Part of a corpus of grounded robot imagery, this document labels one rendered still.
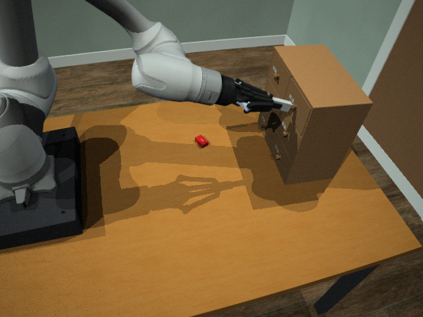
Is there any small brown chest of drawers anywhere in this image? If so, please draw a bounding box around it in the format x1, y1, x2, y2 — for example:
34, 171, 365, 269
272, 45, 373, 185

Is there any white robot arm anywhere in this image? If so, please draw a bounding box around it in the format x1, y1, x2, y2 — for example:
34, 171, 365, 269
0, 0, 223, 205

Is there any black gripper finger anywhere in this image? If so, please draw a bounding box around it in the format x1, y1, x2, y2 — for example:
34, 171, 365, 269
236, 90, 293, 114
235, 78, 291, 103

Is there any small red block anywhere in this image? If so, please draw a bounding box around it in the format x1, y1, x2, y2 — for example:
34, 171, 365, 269
195, 135, 208, 148

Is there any dark brown drawer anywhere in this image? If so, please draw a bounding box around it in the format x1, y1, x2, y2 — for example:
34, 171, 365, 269
271, 132, 292, 181
277, 111, 301, 160
266, 79, 281, 126
285, 78, 312, 135
259, 112, 276, 148
269, 50, 291, 100

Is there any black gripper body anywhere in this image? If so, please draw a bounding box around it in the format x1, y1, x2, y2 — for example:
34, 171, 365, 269
215, 75, 250, 106

